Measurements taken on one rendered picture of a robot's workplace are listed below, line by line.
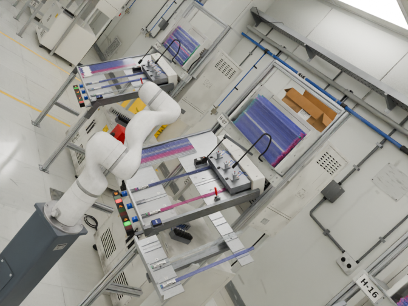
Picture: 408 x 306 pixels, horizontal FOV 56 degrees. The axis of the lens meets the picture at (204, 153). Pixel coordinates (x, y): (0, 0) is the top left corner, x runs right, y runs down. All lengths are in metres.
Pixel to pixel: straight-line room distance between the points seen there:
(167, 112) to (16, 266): 0.92
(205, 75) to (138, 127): 1.87
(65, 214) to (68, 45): 5.01
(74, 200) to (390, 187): 2.70
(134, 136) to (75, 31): 4.91
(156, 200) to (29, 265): 0.80
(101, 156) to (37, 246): 0.47
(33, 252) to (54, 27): 4.96
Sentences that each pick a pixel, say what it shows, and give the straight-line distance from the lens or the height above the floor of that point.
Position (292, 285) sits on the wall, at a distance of 3.76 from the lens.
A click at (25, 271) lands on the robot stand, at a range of 1.84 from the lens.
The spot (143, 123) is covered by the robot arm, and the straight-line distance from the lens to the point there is 1.69.
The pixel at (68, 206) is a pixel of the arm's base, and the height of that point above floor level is 0.79.
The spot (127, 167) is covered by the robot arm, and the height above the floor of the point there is 1.08.
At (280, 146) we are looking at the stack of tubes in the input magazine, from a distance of 2.31.
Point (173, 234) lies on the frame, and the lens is 2.49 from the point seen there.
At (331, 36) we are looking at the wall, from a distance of 4.76.
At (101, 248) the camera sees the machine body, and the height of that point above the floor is 0.10.
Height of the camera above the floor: 1.63
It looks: 11 degrees down
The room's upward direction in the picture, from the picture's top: 42 degrees clockwise
